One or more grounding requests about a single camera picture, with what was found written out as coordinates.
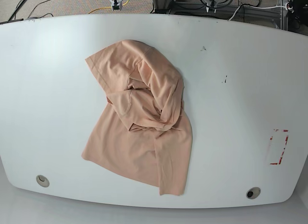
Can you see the red tape rectangle marking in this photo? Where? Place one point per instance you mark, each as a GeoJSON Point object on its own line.
{"type": "Point", "coordinates": [277, 145]}

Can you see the peach t-shirt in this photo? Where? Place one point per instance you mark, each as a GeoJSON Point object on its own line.
{"type": "Point", "coordinates": [143, 133]}

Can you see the aluminium frame stand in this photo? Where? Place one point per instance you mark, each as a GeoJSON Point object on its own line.
{"type": "Point", "coordinates": [238, 10]}

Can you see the left table grommet hole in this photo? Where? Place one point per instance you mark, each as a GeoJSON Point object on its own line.
{"type": "Point", "coordinates": [42, 181]}

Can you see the right table grommet hole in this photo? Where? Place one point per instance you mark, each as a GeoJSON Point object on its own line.
{"type": "Point", "coordinates": [253, 193]}

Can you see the table grommet hole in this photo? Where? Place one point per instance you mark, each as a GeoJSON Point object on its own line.
{"type": "Point", "coordinates": [42, 181]}
{"type": "Point", "coordinates": [253, 193]}

